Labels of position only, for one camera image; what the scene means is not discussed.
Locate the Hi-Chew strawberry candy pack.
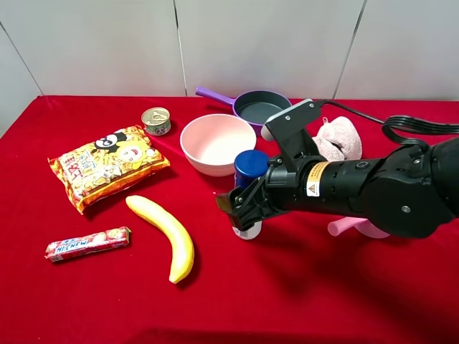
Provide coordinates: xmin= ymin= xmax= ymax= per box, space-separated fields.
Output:
xmin=44 ymin=226 xmax=131 ymax=262

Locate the black cable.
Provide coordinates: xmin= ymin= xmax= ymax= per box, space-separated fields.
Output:
xmin=320 ymin=100 xmax=459 ymax=146

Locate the blue-capped white bottle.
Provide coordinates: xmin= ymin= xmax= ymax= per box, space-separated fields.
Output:
xmin=233 ymin=150 xmax=269 ymax=240

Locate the purple frying pan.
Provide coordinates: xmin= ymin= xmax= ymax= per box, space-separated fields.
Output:
xmin=195 ymin=87 xmax=292 ymax=136

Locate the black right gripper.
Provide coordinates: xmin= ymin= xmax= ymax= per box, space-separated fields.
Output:
xmin=215 ymin=156 xmax=308 ymax=231

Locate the small tin can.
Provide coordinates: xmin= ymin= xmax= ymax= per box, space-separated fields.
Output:
xmin=141 ymin=107 xmax=171 ymax=135

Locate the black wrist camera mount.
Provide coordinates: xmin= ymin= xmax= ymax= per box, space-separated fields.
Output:
xmin=261 ymin=99 xmax=325 ymax=172

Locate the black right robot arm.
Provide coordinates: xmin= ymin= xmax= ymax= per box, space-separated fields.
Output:
xmin=216 ymin=138 xmax=458 ymax=239

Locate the pink plastic scoop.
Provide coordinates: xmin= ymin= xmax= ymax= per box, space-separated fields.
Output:
xmin=327 ymin=216 xmax=389 ymax=239

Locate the yellow banana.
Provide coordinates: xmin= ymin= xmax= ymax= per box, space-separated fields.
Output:
xmin=126 ymin=195 xmax=194 ymax=284

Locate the prawn cracker snack bag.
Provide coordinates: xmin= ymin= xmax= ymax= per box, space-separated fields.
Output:
xmin=48 ymin=125 xmax=170 ymax=214

